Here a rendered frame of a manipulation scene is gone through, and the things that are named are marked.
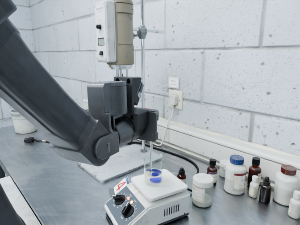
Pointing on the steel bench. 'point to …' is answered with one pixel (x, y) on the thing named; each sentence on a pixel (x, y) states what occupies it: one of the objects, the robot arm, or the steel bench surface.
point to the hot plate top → (167, 191)
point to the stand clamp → (142, 32)
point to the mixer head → (114, 33)
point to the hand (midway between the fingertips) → (152, 116)
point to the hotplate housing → (158, 208)
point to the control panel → (115, 210)
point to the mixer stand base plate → (118, 164)
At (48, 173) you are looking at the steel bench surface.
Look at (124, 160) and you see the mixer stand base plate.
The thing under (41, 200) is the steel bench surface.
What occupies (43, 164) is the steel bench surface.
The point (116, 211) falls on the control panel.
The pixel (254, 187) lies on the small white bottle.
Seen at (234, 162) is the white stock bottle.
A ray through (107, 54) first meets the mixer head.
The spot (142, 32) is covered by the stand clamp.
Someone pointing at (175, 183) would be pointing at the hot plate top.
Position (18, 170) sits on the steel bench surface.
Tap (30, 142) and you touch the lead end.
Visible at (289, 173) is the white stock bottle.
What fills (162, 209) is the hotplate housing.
